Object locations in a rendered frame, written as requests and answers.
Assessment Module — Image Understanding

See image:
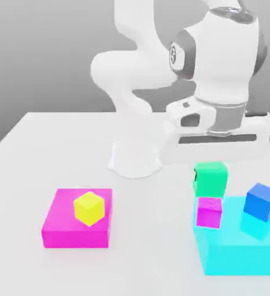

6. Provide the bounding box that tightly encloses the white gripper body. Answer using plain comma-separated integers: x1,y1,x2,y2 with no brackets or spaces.
162,112,270,164

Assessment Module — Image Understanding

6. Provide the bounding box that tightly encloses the small green cube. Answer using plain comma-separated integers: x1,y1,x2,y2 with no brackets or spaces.
192,161,228,198

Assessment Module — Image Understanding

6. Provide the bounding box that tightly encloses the small magenta cube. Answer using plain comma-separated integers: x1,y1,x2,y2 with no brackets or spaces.
195,197,224,230

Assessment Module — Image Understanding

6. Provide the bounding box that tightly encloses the small blue cube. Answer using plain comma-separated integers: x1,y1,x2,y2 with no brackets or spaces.
243,182,270,223

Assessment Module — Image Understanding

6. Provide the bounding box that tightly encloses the small yellow cube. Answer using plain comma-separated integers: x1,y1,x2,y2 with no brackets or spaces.
73,191,106,228

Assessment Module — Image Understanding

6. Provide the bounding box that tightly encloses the large cyan box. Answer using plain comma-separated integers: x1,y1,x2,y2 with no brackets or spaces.
192,195,270,276

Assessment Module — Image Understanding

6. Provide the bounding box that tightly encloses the large magenta box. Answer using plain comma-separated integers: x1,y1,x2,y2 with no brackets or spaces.
41,188,113,250

